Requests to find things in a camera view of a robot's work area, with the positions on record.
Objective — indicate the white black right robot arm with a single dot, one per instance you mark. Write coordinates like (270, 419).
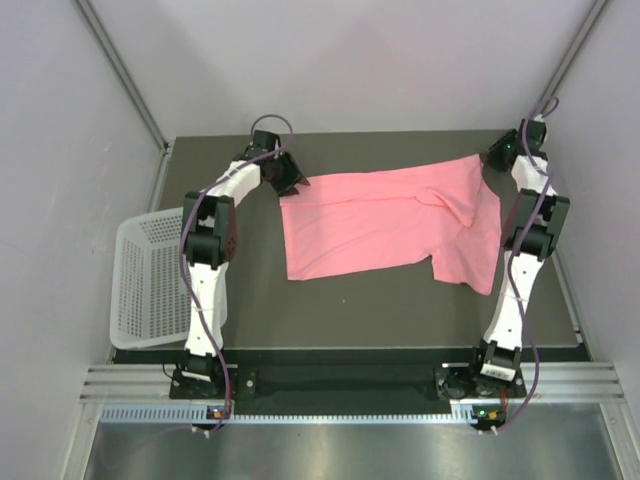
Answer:
(529, 237)

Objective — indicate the aluminium frame post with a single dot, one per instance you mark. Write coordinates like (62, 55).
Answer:
(109, 50)
(579, 40)

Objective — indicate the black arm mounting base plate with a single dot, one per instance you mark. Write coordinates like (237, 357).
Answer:
(458, 380)

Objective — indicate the pink t shirt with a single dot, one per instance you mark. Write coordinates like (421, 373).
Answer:
(346, 223)

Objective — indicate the aluminium frame post left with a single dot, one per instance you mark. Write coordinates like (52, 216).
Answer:
(109, 50)

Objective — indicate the aluminium frame post right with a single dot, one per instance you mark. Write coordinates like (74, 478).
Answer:
(579, 40)

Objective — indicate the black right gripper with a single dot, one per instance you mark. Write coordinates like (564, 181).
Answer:
(491, 154)

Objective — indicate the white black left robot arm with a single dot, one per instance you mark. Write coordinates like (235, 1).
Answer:
(208, 242)

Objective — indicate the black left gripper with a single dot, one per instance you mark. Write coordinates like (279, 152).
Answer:
(292, 176)

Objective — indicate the white perforated plastic basket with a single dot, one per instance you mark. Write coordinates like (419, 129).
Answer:
(151, 305)

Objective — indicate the grey slotted cable duct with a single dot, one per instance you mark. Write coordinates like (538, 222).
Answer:
(210, 416)

